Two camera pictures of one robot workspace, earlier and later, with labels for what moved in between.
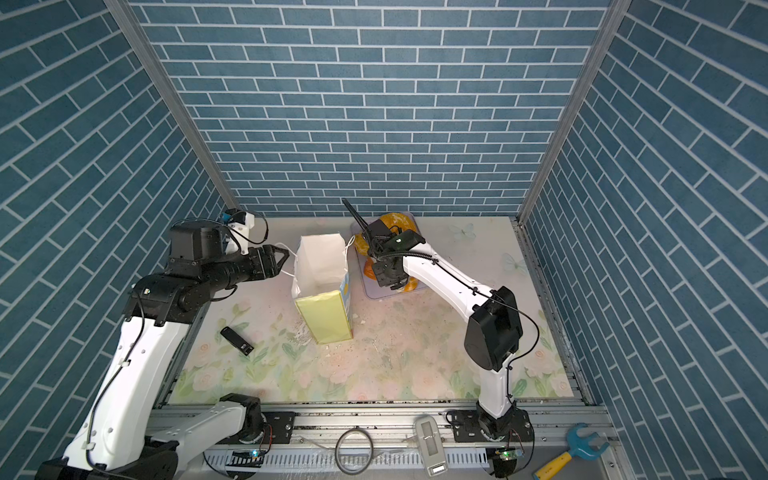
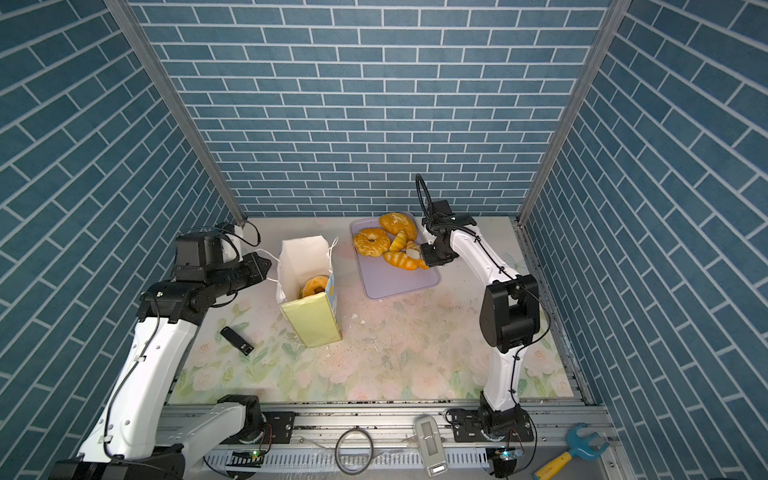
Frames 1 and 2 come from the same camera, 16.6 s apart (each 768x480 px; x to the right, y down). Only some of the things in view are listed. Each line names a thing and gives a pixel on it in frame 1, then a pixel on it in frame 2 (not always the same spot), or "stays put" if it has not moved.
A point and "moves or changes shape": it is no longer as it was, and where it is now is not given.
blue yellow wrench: (579, 446) stays put
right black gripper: (380, 277) → (425, 249)
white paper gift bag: (321, 286) moves or changes shape
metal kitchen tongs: (362, 224) → (419, 178)
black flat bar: (236, 341) stays put
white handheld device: (431, 446) stays put
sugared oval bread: (399, 220) stays put
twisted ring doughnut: (411, 285) → (312, 283)
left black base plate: (279, 426) stays put
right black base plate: (466, 428) stays put
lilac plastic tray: (416, 228) stays put
